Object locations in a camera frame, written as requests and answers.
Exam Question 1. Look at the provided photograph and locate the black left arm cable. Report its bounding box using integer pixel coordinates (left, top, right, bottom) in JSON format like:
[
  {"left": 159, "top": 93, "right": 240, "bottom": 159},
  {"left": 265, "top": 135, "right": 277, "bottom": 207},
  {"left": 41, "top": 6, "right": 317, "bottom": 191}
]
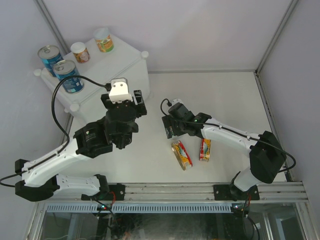
[{"left": 0, "top": 75, "right": 111, "bottom": 188}]

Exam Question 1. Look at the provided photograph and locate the light blue labelled can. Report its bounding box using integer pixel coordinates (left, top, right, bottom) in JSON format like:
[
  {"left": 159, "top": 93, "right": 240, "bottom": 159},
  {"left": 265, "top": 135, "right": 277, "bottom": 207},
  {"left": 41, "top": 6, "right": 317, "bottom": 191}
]
[{"left": 37, "top": 45, "right": 64, "bottom": 77}]

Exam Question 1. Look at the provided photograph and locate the green can with plastic lid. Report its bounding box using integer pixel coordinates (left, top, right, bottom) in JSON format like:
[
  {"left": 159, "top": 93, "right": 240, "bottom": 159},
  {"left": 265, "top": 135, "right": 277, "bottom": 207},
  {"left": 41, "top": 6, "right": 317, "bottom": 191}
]
[{"left": 93, "top": 27, "right": 114, "bottom": 53}]

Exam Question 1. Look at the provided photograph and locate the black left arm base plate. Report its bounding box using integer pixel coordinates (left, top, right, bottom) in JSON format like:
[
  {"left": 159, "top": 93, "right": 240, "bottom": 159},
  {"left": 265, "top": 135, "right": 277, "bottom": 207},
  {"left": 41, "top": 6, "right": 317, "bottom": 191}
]
[{"left": 80, "top": 183, "right": 126, "bottom": 201}]

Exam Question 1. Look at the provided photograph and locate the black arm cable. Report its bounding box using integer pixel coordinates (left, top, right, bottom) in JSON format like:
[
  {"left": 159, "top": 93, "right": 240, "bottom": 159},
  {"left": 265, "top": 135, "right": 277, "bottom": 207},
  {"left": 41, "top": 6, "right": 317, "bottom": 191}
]
[
  {"left": 159, "top": 97, "right": 297, "bottom": 211},
  {"left": 0, "top": 75, "right": 111, "bottom": 188}
]

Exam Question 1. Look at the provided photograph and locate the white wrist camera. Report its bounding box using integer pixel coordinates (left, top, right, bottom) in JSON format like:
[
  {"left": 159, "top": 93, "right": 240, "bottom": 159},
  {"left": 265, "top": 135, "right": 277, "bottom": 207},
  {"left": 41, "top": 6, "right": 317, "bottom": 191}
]
[
  {"left": 170, "top": 98, "right": 184, "bottom": 107},
  {"left": 108, "top": 78, "right": 133, "bottom": 104}
]

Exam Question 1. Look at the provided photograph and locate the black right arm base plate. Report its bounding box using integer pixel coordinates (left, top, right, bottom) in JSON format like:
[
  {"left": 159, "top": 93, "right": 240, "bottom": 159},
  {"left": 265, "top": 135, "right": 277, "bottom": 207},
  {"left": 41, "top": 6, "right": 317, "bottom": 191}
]
[{"left": 213, "top": 184, "right": 260, "bottom": 201}]

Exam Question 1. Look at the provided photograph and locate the white plastic cube cabinet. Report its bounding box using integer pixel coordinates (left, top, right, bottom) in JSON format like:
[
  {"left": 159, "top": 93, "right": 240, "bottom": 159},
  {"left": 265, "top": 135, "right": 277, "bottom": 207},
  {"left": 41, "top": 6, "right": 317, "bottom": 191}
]
[{"left": 33, "top": 26, "right": 151, "bottom": 137}]

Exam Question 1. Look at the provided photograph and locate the aluminium frame rail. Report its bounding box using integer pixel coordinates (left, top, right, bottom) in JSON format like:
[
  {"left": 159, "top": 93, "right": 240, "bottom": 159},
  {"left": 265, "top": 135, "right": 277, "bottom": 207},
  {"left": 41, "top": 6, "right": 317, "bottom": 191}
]
[{"left": 36, "top": 181, "right": 310, "bottom": 204}]

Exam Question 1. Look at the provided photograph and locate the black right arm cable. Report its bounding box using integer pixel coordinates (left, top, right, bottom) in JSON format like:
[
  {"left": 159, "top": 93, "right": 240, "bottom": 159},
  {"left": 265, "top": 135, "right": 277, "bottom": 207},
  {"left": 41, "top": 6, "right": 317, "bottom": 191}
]
[{"left": 159, "top": 97, "right": 297, "bottom": 211}]

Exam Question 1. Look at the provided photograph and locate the controller circuit board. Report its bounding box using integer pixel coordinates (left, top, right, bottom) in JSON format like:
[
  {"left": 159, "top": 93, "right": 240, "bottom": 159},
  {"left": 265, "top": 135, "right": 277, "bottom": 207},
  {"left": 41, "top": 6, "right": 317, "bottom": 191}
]
[
  {"left": 231, "top": 202, "right": 248, "bottom": 212},
  {"left": 97, "top": 203, "right": 113, "bottom": 211}
]

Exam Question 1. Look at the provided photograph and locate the right controller circuit board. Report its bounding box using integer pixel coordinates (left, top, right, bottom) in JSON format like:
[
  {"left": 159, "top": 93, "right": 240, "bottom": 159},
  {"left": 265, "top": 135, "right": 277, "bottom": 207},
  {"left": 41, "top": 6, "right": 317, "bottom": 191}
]
[{"left": 231, "top": 202, "right": 248, "bottom": 212}]

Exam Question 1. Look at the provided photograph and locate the slotted grey cable duct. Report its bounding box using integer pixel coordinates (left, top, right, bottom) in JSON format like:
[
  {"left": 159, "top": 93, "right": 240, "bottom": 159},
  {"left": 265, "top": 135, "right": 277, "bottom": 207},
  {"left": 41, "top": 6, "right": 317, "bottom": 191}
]
[{"left": 45, "top": 203, "right": 233, "bottom": 214}]

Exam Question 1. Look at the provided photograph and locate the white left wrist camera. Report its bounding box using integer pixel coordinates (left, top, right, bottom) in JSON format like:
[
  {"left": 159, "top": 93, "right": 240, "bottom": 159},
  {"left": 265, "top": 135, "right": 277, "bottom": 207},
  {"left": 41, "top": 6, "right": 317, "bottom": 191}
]
[{"left": 108, "top": 78, "right": 133, "bottom": 104}]

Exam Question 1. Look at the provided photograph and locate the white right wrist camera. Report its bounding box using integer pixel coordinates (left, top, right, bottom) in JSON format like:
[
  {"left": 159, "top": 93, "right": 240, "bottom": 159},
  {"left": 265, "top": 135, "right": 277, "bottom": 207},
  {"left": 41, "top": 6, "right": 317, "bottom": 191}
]
[{"left": 170, "top": 98, "right": 184, "bottom": 107}]

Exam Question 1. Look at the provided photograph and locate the pink portrait labelled can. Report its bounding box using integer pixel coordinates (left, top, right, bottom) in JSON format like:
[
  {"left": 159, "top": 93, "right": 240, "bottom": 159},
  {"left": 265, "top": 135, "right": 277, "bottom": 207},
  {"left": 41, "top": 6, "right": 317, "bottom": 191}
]
[{"left": 70, "top": 42, "right": 91, "bottom": 64}]

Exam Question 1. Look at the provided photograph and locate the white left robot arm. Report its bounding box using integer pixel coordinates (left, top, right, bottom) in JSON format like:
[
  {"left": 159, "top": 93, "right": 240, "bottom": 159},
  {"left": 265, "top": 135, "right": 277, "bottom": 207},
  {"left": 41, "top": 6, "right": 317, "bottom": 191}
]
[{"left": 14, "top": 90, "right": 147, "bottom": 202}]

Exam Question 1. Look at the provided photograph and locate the left controller circuit board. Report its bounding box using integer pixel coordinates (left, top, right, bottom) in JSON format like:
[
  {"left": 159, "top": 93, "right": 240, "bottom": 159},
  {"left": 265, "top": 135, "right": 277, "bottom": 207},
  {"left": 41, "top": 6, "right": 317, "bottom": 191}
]
[{"left": 97, "top": 203, "right": 113, "bottom": 211}]

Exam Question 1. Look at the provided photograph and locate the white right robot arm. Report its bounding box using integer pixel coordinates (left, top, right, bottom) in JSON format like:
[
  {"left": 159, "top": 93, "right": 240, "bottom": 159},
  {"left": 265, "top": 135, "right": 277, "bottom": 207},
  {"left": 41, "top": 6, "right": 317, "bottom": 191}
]
[{"left": 162, "top": 99, "right": 287, "bottom": 201}]

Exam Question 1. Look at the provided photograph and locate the red sardine tin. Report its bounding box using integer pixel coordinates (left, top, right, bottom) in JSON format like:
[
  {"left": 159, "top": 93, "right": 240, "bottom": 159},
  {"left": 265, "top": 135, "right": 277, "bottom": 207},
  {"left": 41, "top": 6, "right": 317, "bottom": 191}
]
[
  {"left": 199, "top": 138, "right": 211, "bottom": 162},
  {"left": 171, "top": 140, "right": 193, "bottom": 171}
]

